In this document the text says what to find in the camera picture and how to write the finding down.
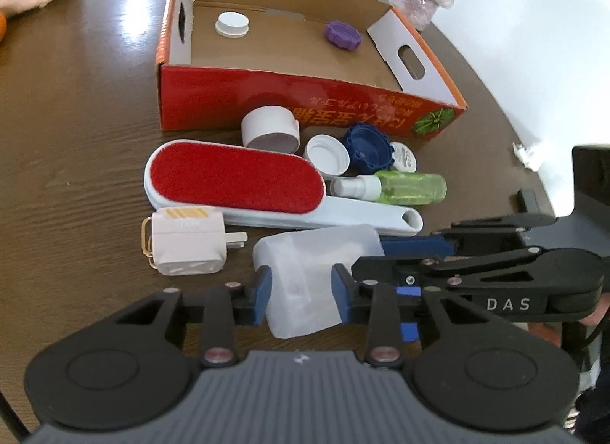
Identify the dark blue ridged lid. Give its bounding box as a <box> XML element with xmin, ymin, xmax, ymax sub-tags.
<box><xmin>342</xmin><ymin>123</ymin><xmax>394</xmax><ymax>174</ymax></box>

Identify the green spray bottle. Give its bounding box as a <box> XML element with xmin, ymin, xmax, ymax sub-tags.
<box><xmin>330</xmin><ymin>170</ymin><xmax>448</xmax><ymax>206</ymax></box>

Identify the white power adapter plug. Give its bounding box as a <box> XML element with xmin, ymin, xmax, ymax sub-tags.
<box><xmin>141</xmin><ymin>206</ymin><xmax>248</xmax><ymax>277</ymax></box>

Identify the orange fruit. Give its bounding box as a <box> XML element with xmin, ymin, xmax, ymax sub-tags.
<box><xmin>0</xmin><ymin>12</ymin><xmax>7</xmax><ymax>41</ymax></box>

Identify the purple ridged lid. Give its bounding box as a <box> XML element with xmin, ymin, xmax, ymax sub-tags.
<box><xmin>324</xmin><ymin>21</ymin><xmax>362</xmax><ymax>51</ymax></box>

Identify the white tape roll ring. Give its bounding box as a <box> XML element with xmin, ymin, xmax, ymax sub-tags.
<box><xmin>240</xmin><ymin>105</ymin><xmax>302</xmax><ymax>155</ymax></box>

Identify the red lint brush white handle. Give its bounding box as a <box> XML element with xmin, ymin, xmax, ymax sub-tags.
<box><xmin>144</xmin><ymin>139</ymin><xmax>424</xmax><ymax>237</ymax></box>

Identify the small white round case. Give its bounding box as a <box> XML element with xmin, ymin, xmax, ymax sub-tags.
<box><xmin>390</xmin><ymin>141</ymin><xmax>418</xmax><ymax>173</ymax></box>

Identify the white jar lid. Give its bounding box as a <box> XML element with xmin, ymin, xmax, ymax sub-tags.
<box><xmin>214</xmin><ymin>11</ymin><xmax>249</xmax><ymax>39</ymax></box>

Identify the translucent white plastic container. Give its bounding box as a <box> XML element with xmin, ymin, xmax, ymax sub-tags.
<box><xmin>252</xmin><ymin>225</ymin><xmax>384</xmax><ymax>339</ymax></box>

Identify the white bottle cap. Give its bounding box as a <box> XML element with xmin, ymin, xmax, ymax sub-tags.
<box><xmin>304</xmin><ymin>134</ymin><xmax>350</xmax><ymax>180</ymax></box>

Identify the crumpled white tissue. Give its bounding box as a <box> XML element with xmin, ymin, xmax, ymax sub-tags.
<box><xmin>513</xmin><ymin>143</ymin><xmax>546</xmax><ymax>172</ymax></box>

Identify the red cardboard box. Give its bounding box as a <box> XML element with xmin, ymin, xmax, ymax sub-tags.
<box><xmin>156</xmin><ymin>0</ymin><xmax>466</xmax><ymax>138</ymax></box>

